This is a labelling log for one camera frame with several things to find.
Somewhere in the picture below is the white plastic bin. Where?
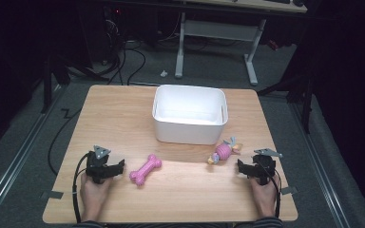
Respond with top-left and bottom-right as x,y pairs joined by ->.
151,84 -> 229,146

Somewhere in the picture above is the metal floor rail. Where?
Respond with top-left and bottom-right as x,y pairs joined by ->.
289,100 -> 354,228
0,85 -> 68,222

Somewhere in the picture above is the pink bone toy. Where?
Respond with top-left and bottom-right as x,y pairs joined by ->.
128,153 -> 163,187

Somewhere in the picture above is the black metal stand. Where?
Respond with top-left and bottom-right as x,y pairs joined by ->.
40,51 -> 72,115
256,61 -> 317,135

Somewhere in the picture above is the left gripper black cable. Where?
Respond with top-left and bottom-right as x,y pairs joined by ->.
71,151 -> 91,224

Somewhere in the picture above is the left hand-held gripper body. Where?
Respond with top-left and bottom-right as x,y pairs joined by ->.
85,144 -> 112,185

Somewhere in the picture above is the white-framed desk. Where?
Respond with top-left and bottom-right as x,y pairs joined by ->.
173,0 -> 309,87

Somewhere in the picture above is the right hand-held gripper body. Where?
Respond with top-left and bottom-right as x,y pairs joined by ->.
251,147 -> 284,186

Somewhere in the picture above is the black floor cable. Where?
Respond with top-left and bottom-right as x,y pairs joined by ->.
47,107 -> 84,177

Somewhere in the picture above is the person's right hand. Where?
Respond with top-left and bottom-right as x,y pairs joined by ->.
249,174 -> 281,219

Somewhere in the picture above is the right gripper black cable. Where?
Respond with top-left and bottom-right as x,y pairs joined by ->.
265,163 -> 282,219

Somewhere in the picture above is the person's left hand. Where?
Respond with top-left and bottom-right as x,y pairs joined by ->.
80,173 -> 113,221

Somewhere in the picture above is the grey tape piece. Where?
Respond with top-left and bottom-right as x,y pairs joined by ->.
279,185 -> 299,196
40,190 -> 65,200

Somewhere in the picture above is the pink striped plush toy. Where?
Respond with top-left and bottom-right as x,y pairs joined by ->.
206,136 -> 243,165

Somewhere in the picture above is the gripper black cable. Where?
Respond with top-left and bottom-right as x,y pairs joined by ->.
71,151 -> 91,224
265,163 -> 282,219

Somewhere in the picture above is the bundle of black cables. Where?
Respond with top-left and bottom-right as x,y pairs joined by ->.
103,12 -> 147,86

